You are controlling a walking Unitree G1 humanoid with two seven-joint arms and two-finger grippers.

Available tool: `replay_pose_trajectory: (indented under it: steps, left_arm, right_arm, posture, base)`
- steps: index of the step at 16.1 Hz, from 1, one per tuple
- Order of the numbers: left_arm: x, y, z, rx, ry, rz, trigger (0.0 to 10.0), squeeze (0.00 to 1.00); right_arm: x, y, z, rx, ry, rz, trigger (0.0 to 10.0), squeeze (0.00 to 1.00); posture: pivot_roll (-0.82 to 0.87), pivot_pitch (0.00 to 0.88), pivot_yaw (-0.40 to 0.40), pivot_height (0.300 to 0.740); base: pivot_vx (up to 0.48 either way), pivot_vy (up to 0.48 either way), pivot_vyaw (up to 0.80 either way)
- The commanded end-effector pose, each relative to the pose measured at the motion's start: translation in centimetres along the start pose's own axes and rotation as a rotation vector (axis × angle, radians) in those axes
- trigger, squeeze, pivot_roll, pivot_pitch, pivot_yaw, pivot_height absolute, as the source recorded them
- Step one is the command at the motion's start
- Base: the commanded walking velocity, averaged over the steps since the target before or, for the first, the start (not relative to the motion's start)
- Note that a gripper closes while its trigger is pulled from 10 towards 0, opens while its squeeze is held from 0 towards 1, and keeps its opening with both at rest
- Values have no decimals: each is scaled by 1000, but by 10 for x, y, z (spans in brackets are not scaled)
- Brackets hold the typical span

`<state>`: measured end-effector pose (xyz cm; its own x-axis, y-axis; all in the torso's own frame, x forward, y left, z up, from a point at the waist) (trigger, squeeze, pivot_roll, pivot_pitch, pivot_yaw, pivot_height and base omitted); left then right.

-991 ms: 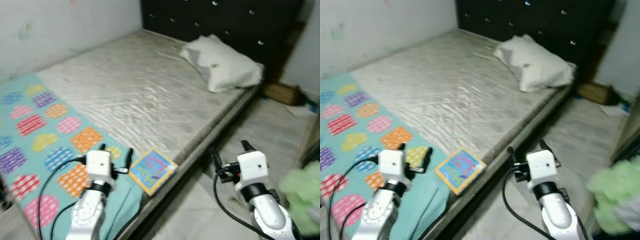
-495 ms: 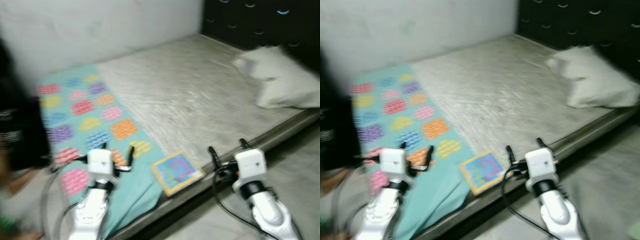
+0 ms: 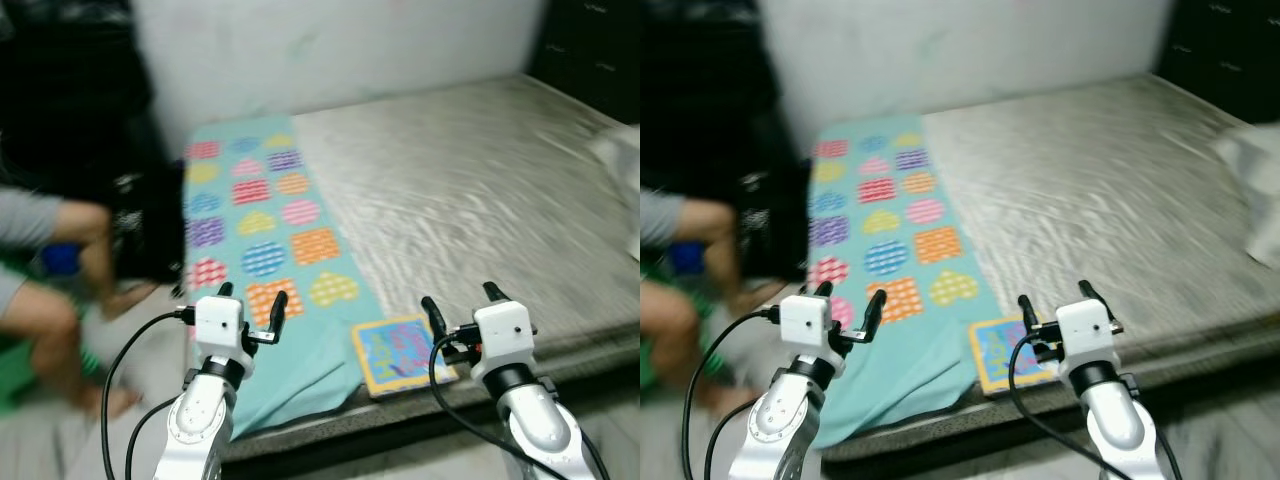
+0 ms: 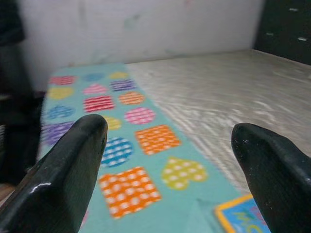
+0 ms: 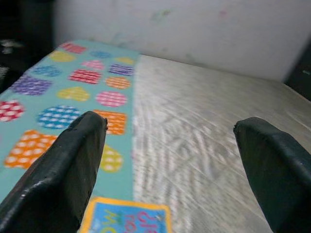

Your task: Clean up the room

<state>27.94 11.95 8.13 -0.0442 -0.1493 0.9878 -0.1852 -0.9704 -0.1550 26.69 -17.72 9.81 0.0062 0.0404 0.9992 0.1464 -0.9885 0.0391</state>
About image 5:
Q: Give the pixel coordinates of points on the teal blanket with colourful shapes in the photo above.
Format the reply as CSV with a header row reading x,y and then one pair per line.
x,y
73,85

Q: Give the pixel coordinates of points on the grey quilted mattress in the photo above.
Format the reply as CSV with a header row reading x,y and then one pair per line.
x,y
194,121

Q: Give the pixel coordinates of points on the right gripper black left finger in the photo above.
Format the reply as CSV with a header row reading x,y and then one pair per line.
x,y
60,174

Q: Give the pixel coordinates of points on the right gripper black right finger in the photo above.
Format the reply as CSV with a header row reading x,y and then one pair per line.
x,y
279,170

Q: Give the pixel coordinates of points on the blue yellow children's book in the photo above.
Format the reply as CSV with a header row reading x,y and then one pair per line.
x,y
126,216

